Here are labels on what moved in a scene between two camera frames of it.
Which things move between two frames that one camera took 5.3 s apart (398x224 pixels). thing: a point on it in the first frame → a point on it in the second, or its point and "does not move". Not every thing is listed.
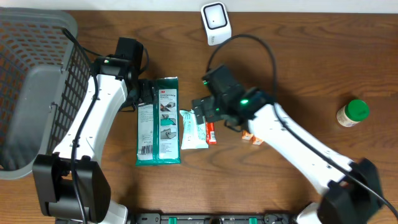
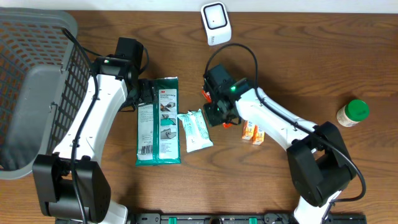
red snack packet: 211,133 → 225,125
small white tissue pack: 194,135 does not move
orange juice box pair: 254,140 does not move
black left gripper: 150,92 does not move
